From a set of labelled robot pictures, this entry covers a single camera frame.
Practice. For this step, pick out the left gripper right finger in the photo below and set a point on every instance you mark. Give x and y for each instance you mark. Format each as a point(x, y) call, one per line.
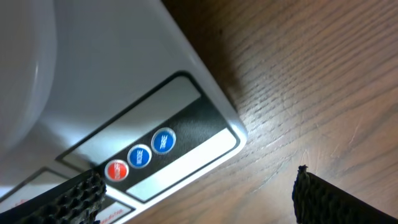
point(317, 201)

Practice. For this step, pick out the yellow bowl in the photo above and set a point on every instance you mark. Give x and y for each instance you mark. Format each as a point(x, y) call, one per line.
point(28, 58)

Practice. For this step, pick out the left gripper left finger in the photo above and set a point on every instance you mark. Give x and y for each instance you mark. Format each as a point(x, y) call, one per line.
point(77, 200)

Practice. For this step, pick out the white digital kitchen scale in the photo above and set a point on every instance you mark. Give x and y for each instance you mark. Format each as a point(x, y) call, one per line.
point(130, 99)

